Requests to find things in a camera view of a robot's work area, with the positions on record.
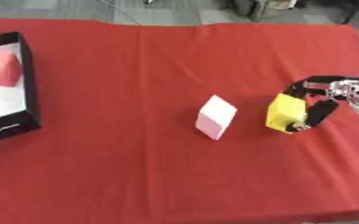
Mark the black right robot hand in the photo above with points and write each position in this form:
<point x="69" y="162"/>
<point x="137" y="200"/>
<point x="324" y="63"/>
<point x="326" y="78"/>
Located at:
<point x="320" y="110"/>

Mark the white cube block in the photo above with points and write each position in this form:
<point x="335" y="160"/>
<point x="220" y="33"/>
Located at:
<point x="215" y="117"/>

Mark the dark chair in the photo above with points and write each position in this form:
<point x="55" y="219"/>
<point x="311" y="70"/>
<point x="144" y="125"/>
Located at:
<point x="261" y="7"/>

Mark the black box with white inside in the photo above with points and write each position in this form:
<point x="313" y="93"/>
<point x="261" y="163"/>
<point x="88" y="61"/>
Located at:
<point x="9" y="96"/>

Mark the red cube block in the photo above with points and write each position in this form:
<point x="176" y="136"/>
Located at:
<point x="2" y="67"/>

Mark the yellow cube block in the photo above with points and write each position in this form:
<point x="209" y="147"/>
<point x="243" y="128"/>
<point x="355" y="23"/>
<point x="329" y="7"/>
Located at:
<point x="285" y="112"/>

